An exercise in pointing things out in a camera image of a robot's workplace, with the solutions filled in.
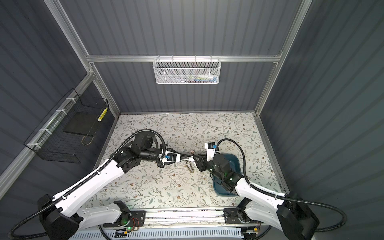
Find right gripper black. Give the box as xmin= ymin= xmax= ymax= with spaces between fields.
xmin=193 ymin=152 xmax=224 ymax=182

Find beige mini stapler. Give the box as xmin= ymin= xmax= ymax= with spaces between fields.
xmin=186 ymin=162 xmax=195 ymax=174

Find black long stapler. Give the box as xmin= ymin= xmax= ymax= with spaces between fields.
xmin=181 ymin=154 xmax=207 ymax=162

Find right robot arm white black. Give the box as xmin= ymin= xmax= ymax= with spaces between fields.
xmin=193 ymin=143 xmax=320 ymax=240

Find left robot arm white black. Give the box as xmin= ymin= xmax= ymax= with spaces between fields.
xmin=40 ymin=129 xmax=196 ymax=240

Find teal plastic tray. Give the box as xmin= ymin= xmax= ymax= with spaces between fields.
xmin=208 ymin=154 xmax=243 ymax=197

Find pens in white basket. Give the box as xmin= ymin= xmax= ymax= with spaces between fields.
xmin=174 ymin=74 xmax=219 ymax=84

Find yellow marker in basket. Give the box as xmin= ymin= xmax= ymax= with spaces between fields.
xmin=97 ymin=107 xmax=109 ymax=122

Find black pad in basket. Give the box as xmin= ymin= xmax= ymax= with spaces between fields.
xmin=63 ymin=112 xmax=101 ymax=137

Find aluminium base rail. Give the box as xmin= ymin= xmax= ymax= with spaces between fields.
xmin=59 ymin=205 xmax=307 ymax=230

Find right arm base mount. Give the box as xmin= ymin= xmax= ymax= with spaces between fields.
xmin=223 ymin=208 xmax=251 ymax=225

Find white slotted cable duct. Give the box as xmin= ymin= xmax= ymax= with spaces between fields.
xmin=67 ymin=227 xmax=245 ymax=240

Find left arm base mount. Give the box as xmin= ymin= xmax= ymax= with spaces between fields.
xmin=103 ymin=211 xmax=147 ymax=229

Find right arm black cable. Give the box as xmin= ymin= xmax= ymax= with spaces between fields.
xmin=215 ymin=138 xmax=348 ymax=233

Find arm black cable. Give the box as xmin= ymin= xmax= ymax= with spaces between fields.
xmin=215 ymin=138 xmax=348 ymax=233
xmin=7 ymin=128 xmax=167 ymax=240

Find white wire mesh basket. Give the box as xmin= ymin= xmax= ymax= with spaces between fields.
xmin=153 ymin=61 xmax=222 ymax=85

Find black wire basket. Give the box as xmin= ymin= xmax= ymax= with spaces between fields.
xmin=24 ymin=91 xmax=109 ymax=164

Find aluminium horizontal back rail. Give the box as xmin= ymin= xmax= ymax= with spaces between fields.
xmin=86 ymin=55 xmax=281 ymax=63

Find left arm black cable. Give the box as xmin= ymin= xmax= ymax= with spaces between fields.
xmin=7 ymin=128 xmax=167 ymax=240

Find aluminium corner post right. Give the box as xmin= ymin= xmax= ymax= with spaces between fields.
xmin=255 ymin=0 xmax=313 ymax=116

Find aluminium corner post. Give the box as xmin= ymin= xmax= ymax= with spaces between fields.
xmin=255 ymin=0 xmax=313 ymax=116
xmin=44 ymin=1 xmax=121 ymax=119

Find aluminium corner post left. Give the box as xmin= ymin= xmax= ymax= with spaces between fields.
xmin=44 ymin=1 xmax=121 ymax=119

